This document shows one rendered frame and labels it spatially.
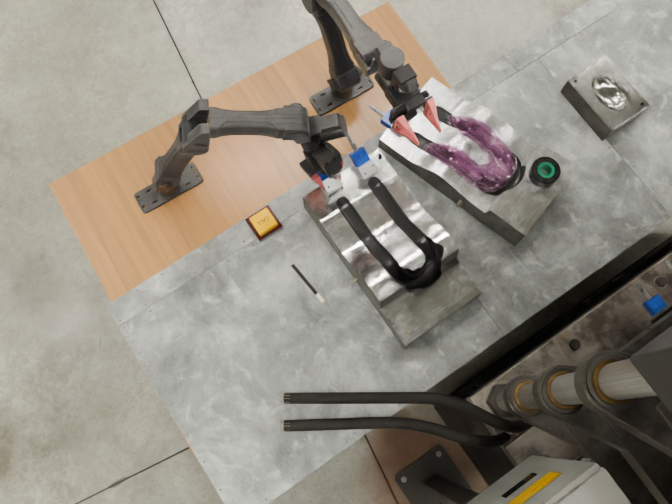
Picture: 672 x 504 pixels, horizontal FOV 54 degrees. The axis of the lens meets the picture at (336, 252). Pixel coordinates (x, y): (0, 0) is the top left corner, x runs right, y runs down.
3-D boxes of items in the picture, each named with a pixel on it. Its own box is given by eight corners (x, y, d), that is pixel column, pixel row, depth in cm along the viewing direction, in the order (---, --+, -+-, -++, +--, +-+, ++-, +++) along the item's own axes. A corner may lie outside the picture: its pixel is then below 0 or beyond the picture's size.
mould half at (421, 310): (304, 207, 196) (301, 191, 183) (376, 160, 199) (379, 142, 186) (403, 348, 185) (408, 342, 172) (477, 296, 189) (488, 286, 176)
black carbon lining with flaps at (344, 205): (332, 204, 188) (332, 193, 179) (378, 174, 191) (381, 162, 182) (404, 305, 181) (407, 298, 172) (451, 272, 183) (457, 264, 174)
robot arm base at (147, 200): (199, 171, 190) (187, 151, 192) (136, 206, 187) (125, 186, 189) (204, 181, 198) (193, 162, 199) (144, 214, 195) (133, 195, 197)
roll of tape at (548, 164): (522, 177, 186) (526, 172, 183) (538, 156, 188) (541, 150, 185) (547, 193, 185) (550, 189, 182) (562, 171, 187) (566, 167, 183)
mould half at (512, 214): (377, 146, 201) (380, 130, 190) (429, 85, 206) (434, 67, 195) (514, 246, 192) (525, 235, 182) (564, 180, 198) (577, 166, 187)
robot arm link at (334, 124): (345, 113, 172) (330, 92, 161) (349, 143, 170) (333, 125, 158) (304, 123, 175) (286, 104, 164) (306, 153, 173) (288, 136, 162)
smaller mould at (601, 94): (560, 91, 205) (567, 80, 199) (597, 67, 208) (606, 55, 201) (601, 141, 201) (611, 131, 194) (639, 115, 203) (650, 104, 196)
